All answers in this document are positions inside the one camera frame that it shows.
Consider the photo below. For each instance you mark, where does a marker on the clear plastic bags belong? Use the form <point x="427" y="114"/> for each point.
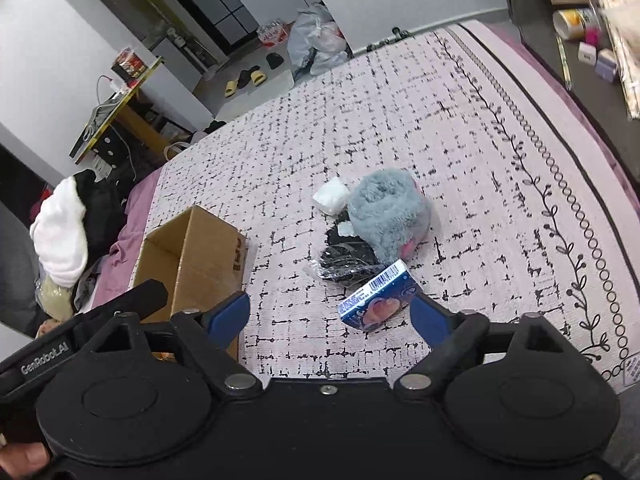
<point x="627" y="75"/>

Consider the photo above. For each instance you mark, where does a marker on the black slipper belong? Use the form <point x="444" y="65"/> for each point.
<point x="274" y="61"/>
<point x="246" y="77"/>

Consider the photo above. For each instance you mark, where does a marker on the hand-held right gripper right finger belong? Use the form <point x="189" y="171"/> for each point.
<point x="430" y="322"/>

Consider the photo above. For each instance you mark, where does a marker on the white fleece garment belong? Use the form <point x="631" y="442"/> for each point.
<point x="60" y="230"/>

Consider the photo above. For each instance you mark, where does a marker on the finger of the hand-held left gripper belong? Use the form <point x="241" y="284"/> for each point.
<point x="145" y="295"/>

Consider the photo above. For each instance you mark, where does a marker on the yellow slipper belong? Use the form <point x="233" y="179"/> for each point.
<point x="231" y="88"/>
<point x="257" y="77"/>

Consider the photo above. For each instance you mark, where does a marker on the orange soft toy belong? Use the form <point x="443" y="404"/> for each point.
<point x="162" y="356"/>

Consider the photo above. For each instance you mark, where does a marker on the white soft packet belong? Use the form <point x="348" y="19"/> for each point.
<point x="330" y="196"/>

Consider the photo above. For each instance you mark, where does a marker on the grey cloth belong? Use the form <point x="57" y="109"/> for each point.
<point x="100" y="114"/>

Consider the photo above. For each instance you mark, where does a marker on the brown cardboard box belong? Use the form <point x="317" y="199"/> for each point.
<point x="200" y="260"/>

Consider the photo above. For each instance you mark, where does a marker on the dark metal floor item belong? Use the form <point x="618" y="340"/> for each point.
<point x="397" y="35"/>

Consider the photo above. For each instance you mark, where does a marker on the white plastic bag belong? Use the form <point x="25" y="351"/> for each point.
<point x="327" y="62"/>
<point x="332" y="35"/>

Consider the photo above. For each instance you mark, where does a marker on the printed white blanket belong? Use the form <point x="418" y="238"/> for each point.
<point x="400" y="125"/>

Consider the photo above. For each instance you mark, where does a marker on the person's left hand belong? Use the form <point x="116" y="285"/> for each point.
<point x="22" y="457"/>

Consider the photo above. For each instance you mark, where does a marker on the grey plush toy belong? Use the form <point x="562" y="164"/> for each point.
<point x="385" y="215"/>

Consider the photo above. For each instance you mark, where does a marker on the white oval table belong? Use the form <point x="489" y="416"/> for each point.
<point x="120" y="105"/>

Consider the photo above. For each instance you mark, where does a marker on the pale purple small box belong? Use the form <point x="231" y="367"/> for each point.
<point x="606" y="65"/>

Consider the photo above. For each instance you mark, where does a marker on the thin yellow stick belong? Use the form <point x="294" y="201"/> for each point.
<point x="564" y="62"/>

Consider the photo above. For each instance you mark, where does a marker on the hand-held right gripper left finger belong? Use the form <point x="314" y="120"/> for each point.
<point x="227" y="312"/>

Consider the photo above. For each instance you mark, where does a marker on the blue drink carton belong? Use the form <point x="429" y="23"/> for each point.
<point x="380" y="295"/>

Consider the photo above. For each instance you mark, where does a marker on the large translucent plastic bag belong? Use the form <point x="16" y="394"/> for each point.
<point x="305" y="35"/>

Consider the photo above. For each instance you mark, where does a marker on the dark grey side bench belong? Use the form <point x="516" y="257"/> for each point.
<point x="540" y="45"/>

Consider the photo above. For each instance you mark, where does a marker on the black clothing pile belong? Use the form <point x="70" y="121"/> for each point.
<point x="107" y="210"/>

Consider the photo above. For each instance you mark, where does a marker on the pack of water bottles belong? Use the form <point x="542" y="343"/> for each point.
<point x="274" y="32"/>

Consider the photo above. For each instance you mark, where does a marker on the red box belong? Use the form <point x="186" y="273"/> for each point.
<point x="129" y="64"/>

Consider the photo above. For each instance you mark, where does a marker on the black plastic wrapper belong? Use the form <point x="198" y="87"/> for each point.
<point x="345" y="260"/>

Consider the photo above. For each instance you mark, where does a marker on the purple bed sheet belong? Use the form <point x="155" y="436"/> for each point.
<point x="135" y="210"/>

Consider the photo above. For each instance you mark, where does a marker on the pink small item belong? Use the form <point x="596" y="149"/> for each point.
<point x="593" y="37"/>

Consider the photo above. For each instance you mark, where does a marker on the white charger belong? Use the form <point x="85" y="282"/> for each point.
<point x="587" y="52"/>

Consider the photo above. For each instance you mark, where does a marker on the dark glass panel door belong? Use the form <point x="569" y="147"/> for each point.
<point x="210" y="0"/>

